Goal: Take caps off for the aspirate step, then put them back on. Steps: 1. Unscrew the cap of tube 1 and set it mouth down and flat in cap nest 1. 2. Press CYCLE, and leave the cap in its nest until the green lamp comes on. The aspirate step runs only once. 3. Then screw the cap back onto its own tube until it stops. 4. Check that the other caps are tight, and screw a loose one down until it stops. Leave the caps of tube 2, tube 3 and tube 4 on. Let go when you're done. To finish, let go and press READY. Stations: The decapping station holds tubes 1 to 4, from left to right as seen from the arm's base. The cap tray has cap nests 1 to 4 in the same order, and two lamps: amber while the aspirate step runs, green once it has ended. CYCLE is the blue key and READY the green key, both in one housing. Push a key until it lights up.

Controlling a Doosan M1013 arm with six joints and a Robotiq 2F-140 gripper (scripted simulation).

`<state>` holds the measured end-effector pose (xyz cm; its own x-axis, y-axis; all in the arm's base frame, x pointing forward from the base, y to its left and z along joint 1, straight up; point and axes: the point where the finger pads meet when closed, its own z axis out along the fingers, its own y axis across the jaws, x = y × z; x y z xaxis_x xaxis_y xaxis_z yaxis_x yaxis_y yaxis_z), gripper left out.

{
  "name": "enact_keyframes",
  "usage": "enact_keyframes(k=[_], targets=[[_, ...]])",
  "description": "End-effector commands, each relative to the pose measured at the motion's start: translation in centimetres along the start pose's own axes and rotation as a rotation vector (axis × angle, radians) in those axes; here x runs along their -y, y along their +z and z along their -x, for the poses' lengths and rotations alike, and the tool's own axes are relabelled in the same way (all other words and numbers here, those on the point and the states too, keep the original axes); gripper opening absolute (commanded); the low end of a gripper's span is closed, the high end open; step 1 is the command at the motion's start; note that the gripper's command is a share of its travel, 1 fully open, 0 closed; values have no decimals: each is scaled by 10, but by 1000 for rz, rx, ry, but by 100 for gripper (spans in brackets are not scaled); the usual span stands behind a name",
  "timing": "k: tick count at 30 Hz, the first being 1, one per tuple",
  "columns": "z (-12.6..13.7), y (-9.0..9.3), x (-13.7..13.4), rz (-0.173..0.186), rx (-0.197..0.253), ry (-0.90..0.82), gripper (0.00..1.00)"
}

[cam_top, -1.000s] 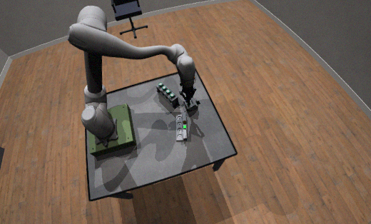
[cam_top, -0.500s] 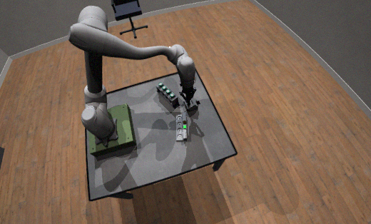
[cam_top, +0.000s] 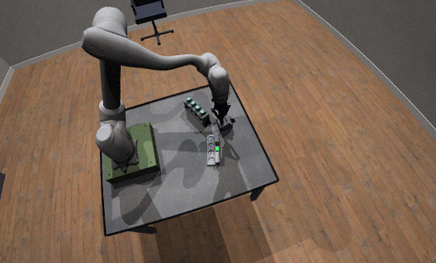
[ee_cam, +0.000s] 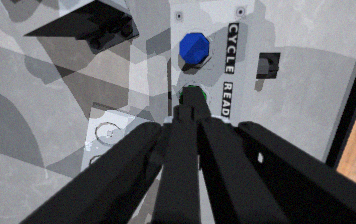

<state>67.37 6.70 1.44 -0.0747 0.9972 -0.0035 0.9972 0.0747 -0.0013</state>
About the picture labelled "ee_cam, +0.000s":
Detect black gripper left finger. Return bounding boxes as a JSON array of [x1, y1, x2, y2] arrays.
[[19, 87, 201, 224]]

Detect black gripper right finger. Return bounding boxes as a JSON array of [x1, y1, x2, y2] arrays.
[[192, 87, 356, 224]]

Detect black table edge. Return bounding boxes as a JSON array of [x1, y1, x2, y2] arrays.
[[326, 81, 356, 170]]

